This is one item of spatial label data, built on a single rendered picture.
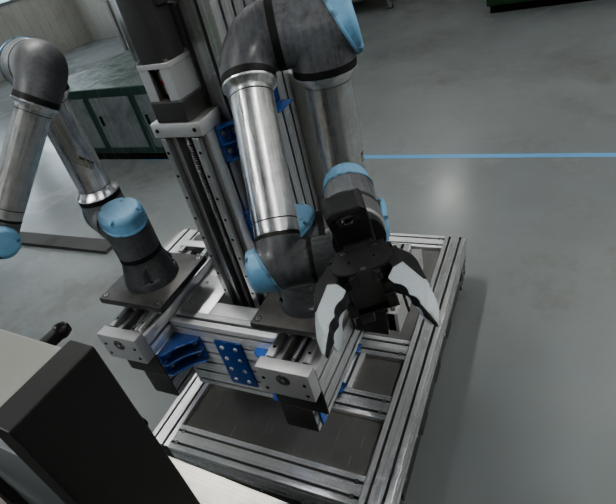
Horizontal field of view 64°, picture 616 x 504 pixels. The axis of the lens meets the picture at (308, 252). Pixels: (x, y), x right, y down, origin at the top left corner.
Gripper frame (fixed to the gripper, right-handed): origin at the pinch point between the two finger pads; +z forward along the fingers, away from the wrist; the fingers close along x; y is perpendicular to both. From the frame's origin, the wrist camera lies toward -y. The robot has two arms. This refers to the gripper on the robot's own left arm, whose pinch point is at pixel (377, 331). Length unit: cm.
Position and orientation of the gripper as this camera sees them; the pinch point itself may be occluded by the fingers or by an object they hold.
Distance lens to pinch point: 49.5
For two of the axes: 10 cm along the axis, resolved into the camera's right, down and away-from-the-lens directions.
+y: 3.4, 7.5, 5.6
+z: 0.4, 5.8, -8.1
